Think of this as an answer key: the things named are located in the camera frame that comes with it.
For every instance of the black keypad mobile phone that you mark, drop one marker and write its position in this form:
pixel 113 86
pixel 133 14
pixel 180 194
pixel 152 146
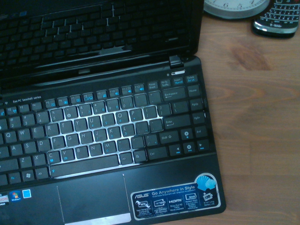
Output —
pixel 277 22

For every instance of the black Asus netbook laptop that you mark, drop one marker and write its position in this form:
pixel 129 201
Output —
pixel 98 131

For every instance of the round white wall clock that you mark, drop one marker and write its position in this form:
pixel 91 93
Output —
pixel 234 10

